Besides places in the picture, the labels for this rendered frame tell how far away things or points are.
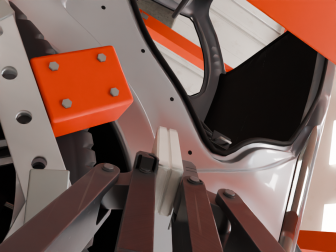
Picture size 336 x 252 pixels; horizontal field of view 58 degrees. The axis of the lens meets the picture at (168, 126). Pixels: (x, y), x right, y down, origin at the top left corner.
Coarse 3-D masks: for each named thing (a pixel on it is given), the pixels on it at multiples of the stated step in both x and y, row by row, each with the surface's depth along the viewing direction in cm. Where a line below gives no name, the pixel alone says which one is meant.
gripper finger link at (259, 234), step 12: (228, 192) 15; (228, 204) 14; (240, 204) 15; (228, 216) 14; (240, 216) 14; (252, 216) 14; (240, 228) 13; (252, 228) 13; (264, 228) 13; (228, 240) 14; (240, 240) 13; (252, 240) 12; (264, 240) 12; (276, 240) 12
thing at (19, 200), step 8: (0, 144) 36; (0, 152) 36; (8, 152) 37; (0, 160) 35; (8, 160) 36; (0, 168) 36; (16, 176) 34; (16, 184) 34; (16, 192) 34; (16, 200) 33; (24, 200) 34; (16, 208) 33
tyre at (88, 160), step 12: (24, 24) 39; (24, 36) 38; (36, 36) 39; (36, 48) 38; (48, 48) 39; (72, 132) 37; (84, 132) 38; (60, 144) 36; (72, 144) 37; (84, 144) 38; (72, 156) 37; (84, 156) 37; (36, 168) 35; (72, 168) 36; (84, 168) 37; (72, 180) 36
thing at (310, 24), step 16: (256, 0) 43; (272, 0) 42; (288, 0) 42; (304, 0) 41; (320, 0) 40; (272, 16) 45; (288, 16) 44; (304, 16) 43; (320, 16) 42; (304, 32) 45; (320, 32) 44; (320, 48) 47
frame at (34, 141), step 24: (0, 0) 29; (0, 24) 29; (0, 48) 29; (24, 48) 30; (0, 72) 28; (24, 72) 29; (0, 96) 28; (24, 96) 28; (0, 120) 27; (24, 120) 32; (48, 120) 29; (24, 144) 27; (48, 144) 28; (24, 168) 27; (48, 168) 28; (24, 192) 26; (48, 192) 27; (24, 216) 26
